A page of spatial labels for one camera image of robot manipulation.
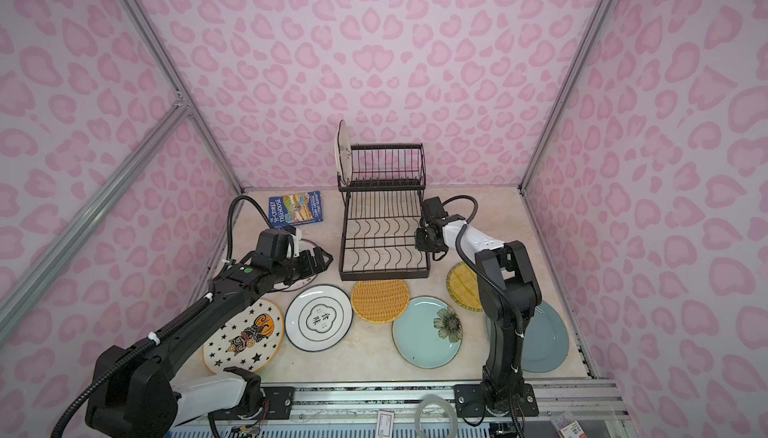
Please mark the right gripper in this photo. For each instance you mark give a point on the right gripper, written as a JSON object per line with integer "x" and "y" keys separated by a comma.
{"x": 420, "y": 243}

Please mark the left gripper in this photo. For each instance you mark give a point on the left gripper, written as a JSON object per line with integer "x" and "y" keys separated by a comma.
{"x": 310, "y": 267}

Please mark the orange woven bamboo plate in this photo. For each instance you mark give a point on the orange woven bamboo plate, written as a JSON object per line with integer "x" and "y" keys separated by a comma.
{"x": 380, "y": 302}

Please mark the cream floral plate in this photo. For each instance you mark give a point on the cream floral plate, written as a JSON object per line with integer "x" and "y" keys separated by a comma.
{"x": 343, "y": 155}

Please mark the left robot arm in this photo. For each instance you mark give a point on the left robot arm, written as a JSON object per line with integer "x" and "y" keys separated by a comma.
{"x": 131, "y": 394}

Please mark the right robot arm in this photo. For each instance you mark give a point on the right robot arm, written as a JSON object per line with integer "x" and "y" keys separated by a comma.
{"x": 508, "y": 289}

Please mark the white plate orange sunburst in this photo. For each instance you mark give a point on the white plate orange sunburst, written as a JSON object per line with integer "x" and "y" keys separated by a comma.
{"x": 288, "y": 287}

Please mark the white plate green rim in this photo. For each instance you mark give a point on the white plate green rim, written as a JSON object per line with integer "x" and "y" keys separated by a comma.
{"x": 319, "y": 318}

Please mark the yellow green woven plate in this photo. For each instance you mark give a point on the yellow green woven plate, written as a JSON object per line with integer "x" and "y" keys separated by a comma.
{"x": 462, "y": 287}

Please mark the blue treehouse book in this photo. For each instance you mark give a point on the blue treehouse book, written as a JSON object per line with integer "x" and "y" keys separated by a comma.
{"x": 295, "y": 209}

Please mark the star pattern cartoon plate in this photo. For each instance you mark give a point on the star pattern cartoon plate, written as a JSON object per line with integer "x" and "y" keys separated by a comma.
{"x": 249, "y": 340}

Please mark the mint green flower plate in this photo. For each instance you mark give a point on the mint green flower plate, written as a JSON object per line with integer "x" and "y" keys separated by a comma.
{"x": 429, "y": 334}

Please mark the grey blue plate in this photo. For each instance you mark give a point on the grey blue plate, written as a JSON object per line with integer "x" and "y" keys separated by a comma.
{"x": 546, "y": 341}

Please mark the black wire dish rack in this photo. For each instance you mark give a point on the black wire dish rack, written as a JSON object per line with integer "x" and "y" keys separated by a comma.
{"x": 382, "y": 209}

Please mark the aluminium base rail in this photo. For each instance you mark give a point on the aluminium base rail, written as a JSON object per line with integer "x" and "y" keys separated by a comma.
{"x": 429, "y": 409}

